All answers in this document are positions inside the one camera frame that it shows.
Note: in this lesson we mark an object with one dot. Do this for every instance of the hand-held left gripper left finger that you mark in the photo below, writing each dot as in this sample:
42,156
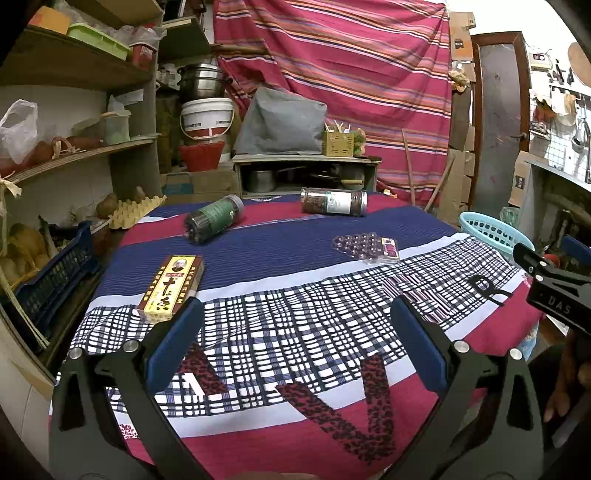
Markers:
173,341

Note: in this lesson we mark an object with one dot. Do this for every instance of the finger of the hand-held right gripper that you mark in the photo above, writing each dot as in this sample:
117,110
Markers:
577,256
531,261

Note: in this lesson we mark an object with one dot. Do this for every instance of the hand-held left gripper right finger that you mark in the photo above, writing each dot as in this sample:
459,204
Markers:
418,341

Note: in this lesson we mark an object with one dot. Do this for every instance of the turquoise plastic basket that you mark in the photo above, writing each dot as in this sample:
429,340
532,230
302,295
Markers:
494,230

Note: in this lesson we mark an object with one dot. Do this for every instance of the person's right hand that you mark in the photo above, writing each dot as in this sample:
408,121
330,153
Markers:
568,383

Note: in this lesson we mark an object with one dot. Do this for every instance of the red and gold box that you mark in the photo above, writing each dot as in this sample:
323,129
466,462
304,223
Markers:
171,288

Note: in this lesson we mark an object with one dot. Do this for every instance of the clear blister pack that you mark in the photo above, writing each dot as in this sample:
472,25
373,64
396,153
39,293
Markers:
364,247

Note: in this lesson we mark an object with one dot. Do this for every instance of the flattened cardboard pieces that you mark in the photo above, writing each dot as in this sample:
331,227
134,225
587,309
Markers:
459,161

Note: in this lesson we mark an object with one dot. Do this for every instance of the printed blanket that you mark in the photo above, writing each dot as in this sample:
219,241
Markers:
300,300

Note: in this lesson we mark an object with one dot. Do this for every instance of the green label plastic jar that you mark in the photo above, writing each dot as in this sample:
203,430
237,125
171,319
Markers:
212,219

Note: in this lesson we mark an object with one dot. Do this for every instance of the cardboard egg tray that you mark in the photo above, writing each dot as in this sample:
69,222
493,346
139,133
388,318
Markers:
138,212

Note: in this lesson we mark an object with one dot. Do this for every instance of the blue plastic crate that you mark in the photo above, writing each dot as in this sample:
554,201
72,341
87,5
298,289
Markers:
55,277

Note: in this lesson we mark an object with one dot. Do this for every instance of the grey door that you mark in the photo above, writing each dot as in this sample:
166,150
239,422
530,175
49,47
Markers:
501,124

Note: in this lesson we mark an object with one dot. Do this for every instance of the small potato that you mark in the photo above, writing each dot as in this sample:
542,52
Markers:
140,194

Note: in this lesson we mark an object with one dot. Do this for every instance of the large potato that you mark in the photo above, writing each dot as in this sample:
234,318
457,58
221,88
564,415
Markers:
107,205

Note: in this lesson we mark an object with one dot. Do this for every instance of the cardboard box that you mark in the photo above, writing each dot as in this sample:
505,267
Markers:
203,184

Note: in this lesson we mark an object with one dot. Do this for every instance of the white label plastic jar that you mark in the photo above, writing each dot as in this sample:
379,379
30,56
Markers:
339,201

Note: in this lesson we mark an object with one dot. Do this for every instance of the small steel pot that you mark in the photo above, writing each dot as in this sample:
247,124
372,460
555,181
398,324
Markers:
260,182

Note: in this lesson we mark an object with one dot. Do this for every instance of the black pan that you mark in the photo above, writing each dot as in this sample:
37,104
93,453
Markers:
337,177

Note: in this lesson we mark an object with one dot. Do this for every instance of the red plastic basket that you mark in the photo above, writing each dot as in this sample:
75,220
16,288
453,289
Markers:
202,157

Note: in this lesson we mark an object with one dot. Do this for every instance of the yellow box with sticks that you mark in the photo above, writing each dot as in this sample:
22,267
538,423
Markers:
337,143

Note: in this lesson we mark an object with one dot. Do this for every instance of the small wooden shelf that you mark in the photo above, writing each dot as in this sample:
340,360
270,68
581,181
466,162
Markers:
300,159

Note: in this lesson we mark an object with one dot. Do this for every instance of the translucent plastic container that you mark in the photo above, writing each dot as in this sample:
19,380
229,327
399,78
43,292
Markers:
117,129

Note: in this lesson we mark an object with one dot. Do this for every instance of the white plastic bucket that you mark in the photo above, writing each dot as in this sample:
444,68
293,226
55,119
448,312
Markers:
207,117

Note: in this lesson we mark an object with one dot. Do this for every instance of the grey cushion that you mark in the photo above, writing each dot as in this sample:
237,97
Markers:
281,124

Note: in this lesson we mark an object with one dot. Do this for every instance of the white plastic bag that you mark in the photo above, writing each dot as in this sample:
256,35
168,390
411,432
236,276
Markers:
18,129

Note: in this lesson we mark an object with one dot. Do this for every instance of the red striped curtain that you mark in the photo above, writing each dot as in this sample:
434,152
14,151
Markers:
351,69

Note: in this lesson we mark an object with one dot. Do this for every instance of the wooden shelf unit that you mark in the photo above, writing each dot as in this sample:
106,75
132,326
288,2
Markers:
69,74

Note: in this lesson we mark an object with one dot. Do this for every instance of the green plastic tray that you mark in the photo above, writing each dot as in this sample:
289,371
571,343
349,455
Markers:
97,39

